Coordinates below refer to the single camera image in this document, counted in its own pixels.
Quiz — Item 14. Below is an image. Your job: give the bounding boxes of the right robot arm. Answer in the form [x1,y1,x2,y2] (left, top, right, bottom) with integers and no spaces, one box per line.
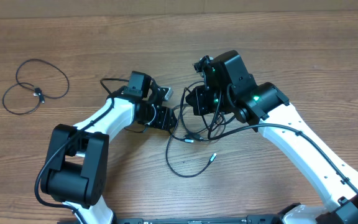
[186,50,358,223]

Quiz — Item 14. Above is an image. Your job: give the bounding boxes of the thin black short cable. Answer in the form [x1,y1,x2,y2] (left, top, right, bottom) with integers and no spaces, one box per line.
[2,58,70,116]

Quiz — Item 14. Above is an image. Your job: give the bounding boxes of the black USB cable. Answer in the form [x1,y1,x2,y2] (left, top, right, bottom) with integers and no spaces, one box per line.
[169,80,237,144]

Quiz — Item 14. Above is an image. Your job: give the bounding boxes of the black cable silver connector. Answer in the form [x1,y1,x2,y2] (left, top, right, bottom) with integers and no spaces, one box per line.
[165,124,218,179]

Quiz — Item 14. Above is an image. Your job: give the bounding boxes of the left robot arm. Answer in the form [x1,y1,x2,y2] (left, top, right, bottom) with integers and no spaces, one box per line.
[34,71,177,223]

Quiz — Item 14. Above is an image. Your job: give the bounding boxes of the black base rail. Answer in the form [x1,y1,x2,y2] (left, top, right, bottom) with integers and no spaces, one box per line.
[113,214,283,224]

